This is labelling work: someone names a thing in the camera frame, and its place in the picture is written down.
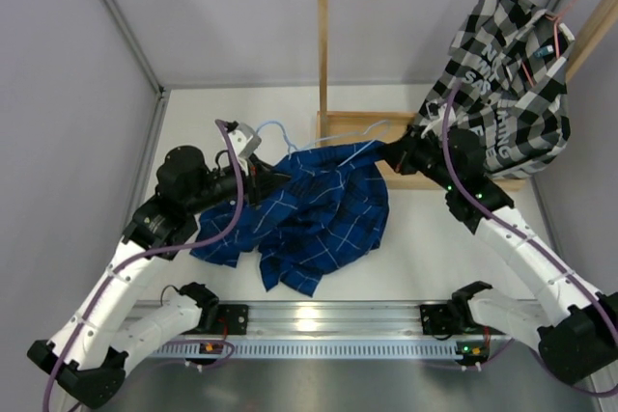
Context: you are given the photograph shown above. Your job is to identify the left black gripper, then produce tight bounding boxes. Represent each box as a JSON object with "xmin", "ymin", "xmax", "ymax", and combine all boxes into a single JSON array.
[{"xmin": 183, "ymin": 153, "xmax": 290, "ymax": 215}]

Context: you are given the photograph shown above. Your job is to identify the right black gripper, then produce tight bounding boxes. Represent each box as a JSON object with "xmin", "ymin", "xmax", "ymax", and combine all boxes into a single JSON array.
[{"xmin": 378, "ymin": 125, "xmax": 460, "ymax": 192}]

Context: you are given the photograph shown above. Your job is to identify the light blue wire hanger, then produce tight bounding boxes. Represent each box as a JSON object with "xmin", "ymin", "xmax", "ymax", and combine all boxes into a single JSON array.
[{"xmin": 255, "ymin": 120, "xmax": 391, "ymax": 167}]

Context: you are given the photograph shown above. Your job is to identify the blue plaid shirt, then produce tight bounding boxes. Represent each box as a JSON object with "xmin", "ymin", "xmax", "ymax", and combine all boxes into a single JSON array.
[{"xmin": 189, "ymin": 141, "xmax": 389, "ymax": 296}]

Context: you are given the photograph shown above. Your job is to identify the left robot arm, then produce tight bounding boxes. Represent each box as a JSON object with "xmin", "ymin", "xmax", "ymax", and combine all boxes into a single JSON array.
[{"xmin": 27, "ymin": 137, "xmax": 290, "ymax": 411}]

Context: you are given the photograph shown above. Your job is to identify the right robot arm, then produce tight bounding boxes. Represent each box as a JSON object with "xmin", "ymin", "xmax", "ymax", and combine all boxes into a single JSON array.
[{"xmin": 379, "ymin": 128, "xmax": 617, "ymax": 385}]

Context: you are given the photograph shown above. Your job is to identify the black white checked shirt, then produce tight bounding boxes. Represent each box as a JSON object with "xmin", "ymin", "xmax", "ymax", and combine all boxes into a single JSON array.
[{"xmin": 412, "ymin": 0, "xmax": 575, "ymax": 179}]

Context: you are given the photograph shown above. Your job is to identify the wooden clothes rack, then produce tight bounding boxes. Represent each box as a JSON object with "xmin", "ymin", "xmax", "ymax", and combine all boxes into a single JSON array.
[{"xmin": 328, "ymin": 0, "xmax": 617, "ymax": 195}]

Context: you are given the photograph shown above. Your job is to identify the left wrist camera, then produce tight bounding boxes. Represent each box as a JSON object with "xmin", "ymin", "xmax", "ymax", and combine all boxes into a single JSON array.
[{"xmin": 227, "ymin": 122, "xmax": 262, "ymax": 159}]

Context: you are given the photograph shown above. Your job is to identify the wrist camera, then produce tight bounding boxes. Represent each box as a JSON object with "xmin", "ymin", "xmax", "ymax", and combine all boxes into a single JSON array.
[
  {"xmin": 227, "ymin": 122, "xmax": 262, "ymax": 159},
  {"xmin": 421, "ymin": 100, "xmax": 447, "ymax": 138}
]

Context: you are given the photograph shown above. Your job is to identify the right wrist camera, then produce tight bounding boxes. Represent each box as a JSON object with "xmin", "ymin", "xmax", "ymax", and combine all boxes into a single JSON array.
[{"xmin": 421, "ymin": 100, "xmax": 447, "ymax": 138}]

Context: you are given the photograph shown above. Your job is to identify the aluminium mounting rail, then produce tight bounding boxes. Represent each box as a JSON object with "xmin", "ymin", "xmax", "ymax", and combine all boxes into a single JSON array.
[{"xmin": 125, "ymin": 299, "xmax": 547, "ymax": 339}]

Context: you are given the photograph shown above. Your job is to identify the perforated cable duct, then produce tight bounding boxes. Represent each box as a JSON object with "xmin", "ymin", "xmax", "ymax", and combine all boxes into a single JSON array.
[{"xmin": 151, "ymin": 338, "xmax": 488, "ymax": 361}]

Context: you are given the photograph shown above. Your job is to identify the pink wire hanger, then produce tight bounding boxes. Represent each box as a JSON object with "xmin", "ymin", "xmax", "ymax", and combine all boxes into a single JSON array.
[{"xmin": 532, "ymin": 0, "xmax": 578, "ymax": 59}]

